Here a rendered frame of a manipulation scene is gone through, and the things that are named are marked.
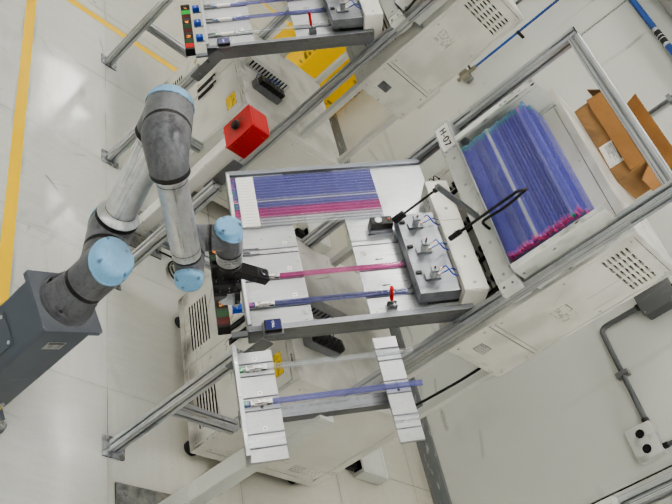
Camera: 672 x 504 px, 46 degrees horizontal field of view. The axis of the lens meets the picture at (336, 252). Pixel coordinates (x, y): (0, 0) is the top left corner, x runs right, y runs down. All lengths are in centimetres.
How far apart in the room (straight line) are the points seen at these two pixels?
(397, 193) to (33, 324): 133
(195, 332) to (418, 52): 156
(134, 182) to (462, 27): 198
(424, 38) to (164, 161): 197
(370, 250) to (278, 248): 30
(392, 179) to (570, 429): 162
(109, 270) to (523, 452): 251
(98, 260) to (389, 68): 196
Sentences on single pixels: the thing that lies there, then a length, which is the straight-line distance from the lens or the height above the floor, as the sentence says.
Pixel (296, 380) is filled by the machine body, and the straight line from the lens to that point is 266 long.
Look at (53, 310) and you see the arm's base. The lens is 218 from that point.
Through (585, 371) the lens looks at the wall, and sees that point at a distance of 398.
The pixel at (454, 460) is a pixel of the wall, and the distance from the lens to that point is 423.
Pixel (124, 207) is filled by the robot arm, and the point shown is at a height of 85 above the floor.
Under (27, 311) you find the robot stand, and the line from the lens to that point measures 223.
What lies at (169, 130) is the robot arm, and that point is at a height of 116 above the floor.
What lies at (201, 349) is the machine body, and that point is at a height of 17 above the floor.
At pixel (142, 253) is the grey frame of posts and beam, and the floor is 21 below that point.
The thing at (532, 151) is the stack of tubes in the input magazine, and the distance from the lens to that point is 260.
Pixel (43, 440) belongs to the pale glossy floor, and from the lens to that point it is 272.
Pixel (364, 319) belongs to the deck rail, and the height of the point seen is 96.
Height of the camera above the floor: 204
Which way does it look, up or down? 25 degrees down
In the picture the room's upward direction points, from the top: 53 degrees clockwise
